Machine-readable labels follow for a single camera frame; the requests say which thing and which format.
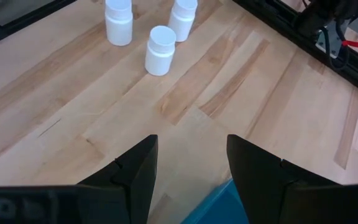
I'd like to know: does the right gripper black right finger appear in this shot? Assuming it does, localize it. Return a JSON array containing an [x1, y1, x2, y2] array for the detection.
[[226, 134, 343, 224]]

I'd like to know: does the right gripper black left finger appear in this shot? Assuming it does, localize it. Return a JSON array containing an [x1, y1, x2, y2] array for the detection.
[[78, 134, 159, 224]]

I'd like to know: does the white cup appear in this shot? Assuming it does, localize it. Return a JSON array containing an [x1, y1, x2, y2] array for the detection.
[[168, 0, 198, 43], [144, 25, 177, 77]]

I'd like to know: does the white pill bottle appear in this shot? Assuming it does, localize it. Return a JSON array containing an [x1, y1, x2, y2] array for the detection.
[[104, 0, 134, 47]]

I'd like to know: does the teal plastic basket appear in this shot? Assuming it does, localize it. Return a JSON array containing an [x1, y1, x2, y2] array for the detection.
[[180, 177, 250, 224]]

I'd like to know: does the red tag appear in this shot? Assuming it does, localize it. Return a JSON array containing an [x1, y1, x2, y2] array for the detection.
[[341, 39, 358, 49]]

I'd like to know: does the black cable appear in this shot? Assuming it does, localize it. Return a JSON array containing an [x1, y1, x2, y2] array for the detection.
[[318, 18, 351, 71]]

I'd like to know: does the black aluminium table frame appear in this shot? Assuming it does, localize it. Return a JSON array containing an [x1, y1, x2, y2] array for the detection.
[[0, 0, 358, 102]]

